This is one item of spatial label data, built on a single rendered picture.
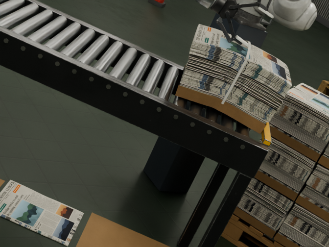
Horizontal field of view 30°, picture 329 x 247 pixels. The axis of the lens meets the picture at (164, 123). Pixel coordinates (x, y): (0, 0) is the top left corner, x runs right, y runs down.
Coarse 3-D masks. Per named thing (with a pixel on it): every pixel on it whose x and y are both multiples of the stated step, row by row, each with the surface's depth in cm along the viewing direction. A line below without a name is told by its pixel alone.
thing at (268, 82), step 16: (256, 48) 244; (256, 64) 220; (272, 64) 233; (256, 80) 223; (272, 80) 222; (288, 80) 224; (240, 96) 226; (256, 96) 225; (272, 96) 224; (256, 112) 228; (272, 112) 226
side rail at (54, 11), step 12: (36, 0) 264; (60, 12) 263; (84, 24) 262; (96, 36) 262; (108, 36) 261; (84, 48) 264; (108, 48) 263; (156, 60) 262; (168, 60) 266; (180, 72) 263; (204, 108) 267
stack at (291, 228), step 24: (288, 96) 289; (312, 96) 304; (288, 120) 292; (312, 120) 287; (312, 144) 289; (264, 168) 301; (288, 168) 296; (312, 168) 291; (264, 192) 304; (312, 192) 294; (264, 216) 306; (288, 216) 301; (312, 216) 295; (264, 240) 308; (312, 240) 298
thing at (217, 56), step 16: (208, 32) 236; (192, 48) 221; (208, 48) 221; (224, 48) 222; (192, 64) 224; (208, 64) 223; (224, 64) 221; (192, 80) 226; (208, 80) 226; (224, 80) 224
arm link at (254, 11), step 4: (236, 0) 305; (240, 0) 302; (244, 0) 300; (248, 0) 299; (252, 0) 298; (256, 0) 297; (264, 0) 296; (268, 0) 295; (264, 4) 296; (240, 8) 302; (244, 8) 301; (248, 8) 300; (252, 8) 300; (256, 8) 299; (248, 12) 301; (252, 12) 301; (256, 12) 301; (260, 12) 300; (260, 16) 305
